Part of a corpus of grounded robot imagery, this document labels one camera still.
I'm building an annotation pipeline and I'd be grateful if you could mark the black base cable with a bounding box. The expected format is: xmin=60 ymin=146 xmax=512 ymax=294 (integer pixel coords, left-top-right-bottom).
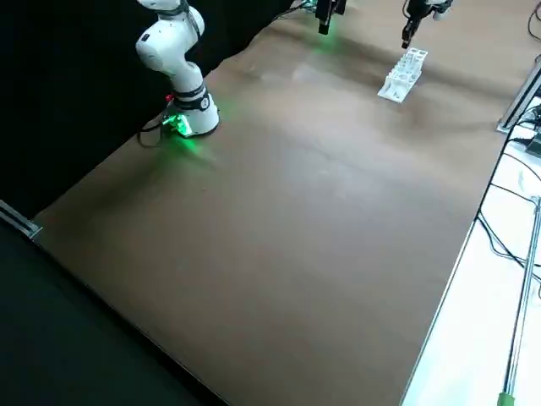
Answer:
xmin=273 ymin=0 xmax=316 ymax=20
xmin=138 ymin=116 xmax=172 ymax=149

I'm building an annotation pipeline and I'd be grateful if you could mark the black desk cable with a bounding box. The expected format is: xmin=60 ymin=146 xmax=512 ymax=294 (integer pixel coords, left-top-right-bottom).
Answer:
xmin=475 ymin=126 xmax=541 ymax=272

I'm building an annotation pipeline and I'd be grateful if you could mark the white test tube rack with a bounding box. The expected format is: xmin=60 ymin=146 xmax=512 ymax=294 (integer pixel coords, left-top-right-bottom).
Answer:
xmin=377 ymin=47 xmax=429 ymax=103

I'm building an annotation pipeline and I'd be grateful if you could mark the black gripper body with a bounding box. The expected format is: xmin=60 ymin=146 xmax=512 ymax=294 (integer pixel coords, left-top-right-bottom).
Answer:
xmin=402 ymin=0 xmax=427 ymax=25

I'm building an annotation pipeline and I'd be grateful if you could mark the metal rod with green handle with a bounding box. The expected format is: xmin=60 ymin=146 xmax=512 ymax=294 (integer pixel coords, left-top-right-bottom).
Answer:
xmin=493 ymin=195 xmax=541 ymax=406

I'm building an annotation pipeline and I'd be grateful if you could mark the aluminium frame post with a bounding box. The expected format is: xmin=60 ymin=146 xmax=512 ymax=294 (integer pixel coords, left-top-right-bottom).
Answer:
xmin=495 ymin=61 xmax=541 ymax=135
xmin=0 ymin=198 xmax=44 ymax=240

